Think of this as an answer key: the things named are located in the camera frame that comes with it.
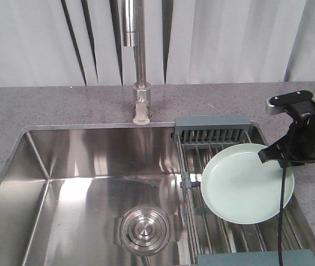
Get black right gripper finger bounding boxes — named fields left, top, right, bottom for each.
left=257, top=144, right=286, bottom=163

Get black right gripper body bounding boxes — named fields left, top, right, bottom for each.
left=274, top=101, right=315, bottom=163

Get light green round plate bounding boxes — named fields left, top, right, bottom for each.
left=200, top=143, right=295, bottom=224

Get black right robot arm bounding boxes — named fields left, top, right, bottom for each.
left=258, top=90, right=315, bottom=166

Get grey dish drying rack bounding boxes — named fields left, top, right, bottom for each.
left=173, top=115, right=315, bottom=265

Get stainless steel sink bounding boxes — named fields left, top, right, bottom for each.
left=0, top=122, right=195, bottom=265

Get steel sink drain strainer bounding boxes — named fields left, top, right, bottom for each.
left=113, top=204, right=182, bottom=257

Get white pleated curtain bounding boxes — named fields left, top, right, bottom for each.
left=0, top=1, right=315, bottom=87

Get stainless steel faucet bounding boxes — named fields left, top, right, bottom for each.
left=121, top=0, right=151, bottom=125

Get black camera cable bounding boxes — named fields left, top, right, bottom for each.
left=277, top=155, right=291, bottom=266

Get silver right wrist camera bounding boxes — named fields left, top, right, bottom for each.
left=266, top=90, right=313, bottom=115

